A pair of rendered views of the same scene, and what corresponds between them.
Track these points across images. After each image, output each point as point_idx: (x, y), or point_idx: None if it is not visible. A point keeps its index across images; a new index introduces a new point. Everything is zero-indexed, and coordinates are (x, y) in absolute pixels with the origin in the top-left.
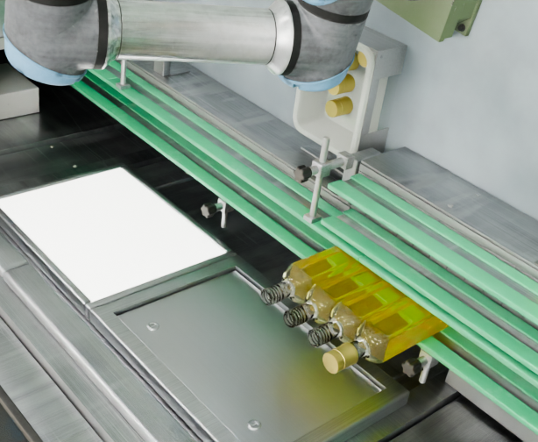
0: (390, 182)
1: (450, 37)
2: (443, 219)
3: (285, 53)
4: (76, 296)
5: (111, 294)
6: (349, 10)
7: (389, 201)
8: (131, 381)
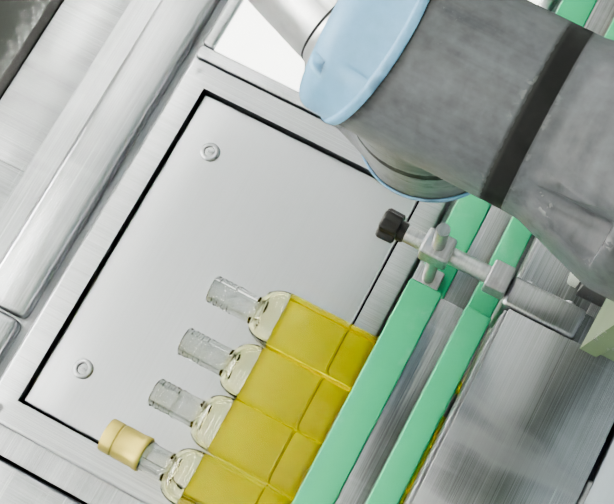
0: (466, 385)
1: None
2: None
3: None
4: (213, 25)
5: (245, 64)
6: (364, 143)
7: (417, 401)
8: (88, 182)
